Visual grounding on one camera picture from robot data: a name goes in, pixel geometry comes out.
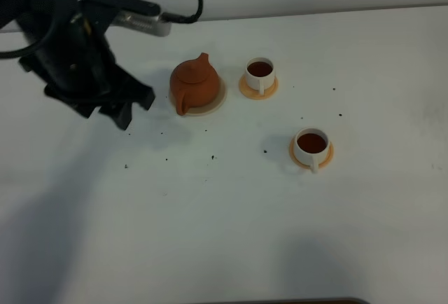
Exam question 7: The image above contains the white teacup front right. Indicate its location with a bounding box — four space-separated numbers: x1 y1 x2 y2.
293 127 331 173

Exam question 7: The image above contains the white teacup near teapot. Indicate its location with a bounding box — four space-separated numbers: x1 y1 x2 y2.
245 57 275 96

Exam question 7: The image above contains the orange saucer front right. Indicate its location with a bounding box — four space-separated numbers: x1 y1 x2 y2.
288 139 335 170

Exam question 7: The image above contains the orange saucer near teapot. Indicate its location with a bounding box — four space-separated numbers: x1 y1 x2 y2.
239 75 279 100

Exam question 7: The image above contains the cream round teapot coaster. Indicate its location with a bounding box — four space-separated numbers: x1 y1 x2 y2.
169 76 227 116

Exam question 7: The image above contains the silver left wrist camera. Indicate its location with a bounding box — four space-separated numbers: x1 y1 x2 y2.
76 0 173 39

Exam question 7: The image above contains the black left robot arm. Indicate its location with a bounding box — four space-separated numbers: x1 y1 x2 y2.
1 0 159 130

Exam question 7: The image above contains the brown clay teapot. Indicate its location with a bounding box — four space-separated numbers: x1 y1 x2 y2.
169 53 220 116

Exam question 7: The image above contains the black braided left cable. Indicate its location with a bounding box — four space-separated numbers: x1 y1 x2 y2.
0 0 204 60

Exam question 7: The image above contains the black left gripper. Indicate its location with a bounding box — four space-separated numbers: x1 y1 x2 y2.
17 2 155 130

